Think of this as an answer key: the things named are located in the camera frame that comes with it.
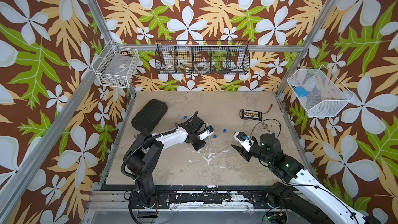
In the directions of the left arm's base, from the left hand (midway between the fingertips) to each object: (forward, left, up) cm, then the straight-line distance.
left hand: (203, 141), depth 91 cm
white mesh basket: (+15, -63, +25) cm, 69 cm away
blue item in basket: (+22, -57, +21) cm, 64 cm away
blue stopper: (+20, +13, -4) cm, 24 cm away
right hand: (-7, -15, +16) cm, 22 cm away
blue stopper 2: (+2, -7, +3) cm, 8 cm away
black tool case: (+17, +35, +3) cm, 39 cm away
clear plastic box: (+31, +48, +32) cm, 65 cm away
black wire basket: (+44, +1, +29) cm, 53 cm away
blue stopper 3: (+9, -14, -2) cm, 17 cm away
